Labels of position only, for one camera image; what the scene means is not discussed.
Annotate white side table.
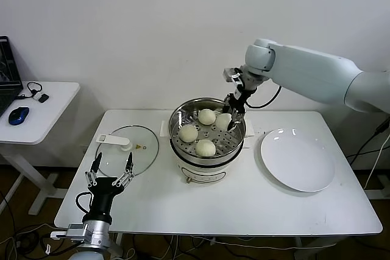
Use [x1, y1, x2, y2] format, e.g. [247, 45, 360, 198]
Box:
[0, 81, 81, 217]

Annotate white round plate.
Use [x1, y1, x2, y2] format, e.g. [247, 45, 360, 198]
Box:
[259, 128, 336, 193]

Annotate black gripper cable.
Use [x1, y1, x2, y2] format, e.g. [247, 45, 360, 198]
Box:
[75, 192, 93, 214]
[245, 85, 283, 109]

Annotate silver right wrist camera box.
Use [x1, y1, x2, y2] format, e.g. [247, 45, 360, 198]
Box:
[223, 68, 242, 83]

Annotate white electric cooker base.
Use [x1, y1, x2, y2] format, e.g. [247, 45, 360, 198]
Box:
[159, 119, 254, 185]

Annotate black floor cable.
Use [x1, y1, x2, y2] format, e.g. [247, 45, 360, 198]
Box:
[0, 192, 18, 260]

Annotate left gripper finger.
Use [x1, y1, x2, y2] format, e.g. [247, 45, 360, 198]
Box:
[84, 153, 103, 188]
[112, 153, 135, 188]

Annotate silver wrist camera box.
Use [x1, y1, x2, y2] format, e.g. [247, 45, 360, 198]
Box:
[50, 223, 91, 242]
[223, 68, 242, 83]

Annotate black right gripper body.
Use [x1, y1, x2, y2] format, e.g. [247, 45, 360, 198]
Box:
[227, 85, 257, 112]

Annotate black wall cable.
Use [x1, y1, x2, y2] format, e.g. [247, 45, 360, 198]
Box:
[346, 118, 390, 163]

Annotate white wall cable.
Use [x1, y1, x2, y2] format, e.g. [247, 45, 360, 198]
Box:
[364, 136, 390, 188]

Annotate white steamed baozi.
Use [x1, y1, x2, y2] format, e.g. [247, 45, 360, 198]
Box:
[194, 139, 216, 158]
[214, 113, 234, 132]
[197, 108, 216, 126]
[178, 124, 199, 144]

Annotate black laptop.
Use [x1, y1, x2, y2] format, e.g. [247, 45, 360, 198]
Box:
[0, 35, 24, 118]

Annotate stainless steel steamer basket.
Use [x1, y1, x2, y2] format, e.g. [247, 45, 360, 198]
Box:
[168, 97, 246, 159]

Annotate blue black computer mouse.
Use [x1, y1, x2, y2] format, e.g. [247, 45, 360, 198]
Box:
[8, 106, 30, 126]

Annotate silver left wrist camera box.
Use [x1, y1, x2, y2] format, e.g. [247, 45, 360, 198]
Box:
[50, 223, 91, 242]

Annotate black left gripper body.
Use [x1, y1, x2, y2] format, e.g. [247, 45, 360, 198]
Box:
[82, 177, 125, 223]

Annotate small device with black cable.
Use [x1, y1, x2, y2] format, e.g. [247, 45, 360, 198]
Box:
[15, 82, 50, 104]

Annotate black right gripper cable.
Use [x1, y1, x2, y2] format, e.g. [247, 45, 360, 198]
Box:
[245, 85, 283, 109]

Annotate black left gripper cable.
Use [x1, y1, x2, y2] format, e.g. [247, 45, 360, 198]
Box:
[75, 192, 93, 214]

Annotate glass pot lid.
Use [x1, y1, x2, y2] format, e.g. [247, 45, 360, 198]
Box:
[94, 125, 160, 179]

